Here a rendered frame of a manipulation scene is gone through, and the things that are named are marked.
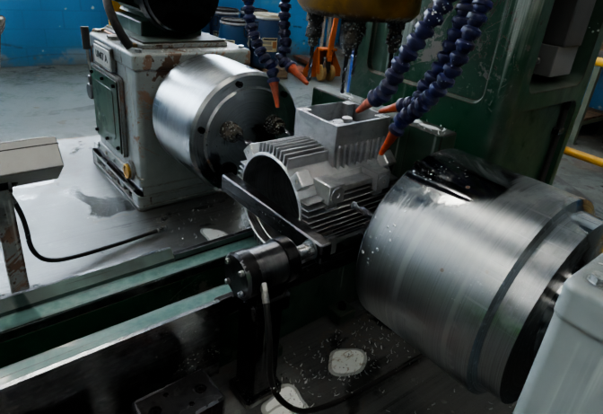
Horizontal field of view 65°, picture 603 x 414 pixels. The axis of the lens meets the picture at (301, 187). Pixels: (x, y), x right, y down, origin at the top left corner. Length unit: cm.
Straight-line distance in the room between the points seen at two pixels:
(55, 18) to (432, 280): 595
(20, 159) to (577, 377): 73
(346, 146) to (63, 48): 572
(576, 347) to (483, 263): 11
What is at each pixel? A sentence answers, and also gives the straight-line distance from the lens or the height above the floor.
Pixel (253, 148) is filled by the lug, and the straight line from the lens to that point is 76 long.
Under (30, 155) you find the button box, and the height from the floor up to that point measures 107.
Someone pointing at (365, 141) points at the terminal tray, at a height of 111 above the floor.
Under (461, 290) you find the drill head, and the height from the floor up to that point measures 108.
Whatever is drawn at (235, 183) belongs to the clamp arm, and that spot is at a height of 103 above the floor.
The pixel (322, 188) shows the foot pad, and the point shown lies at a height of 107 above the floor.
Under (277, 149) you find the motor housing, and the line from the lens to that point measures 70.
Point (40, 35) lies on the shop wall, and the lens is 626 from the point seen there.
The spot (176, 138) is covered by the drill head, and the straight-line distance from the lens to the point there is 94.
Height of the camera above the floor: 136
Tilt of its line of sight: 26 degrees down
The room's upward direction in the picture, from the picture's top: 6 degrees clockwise
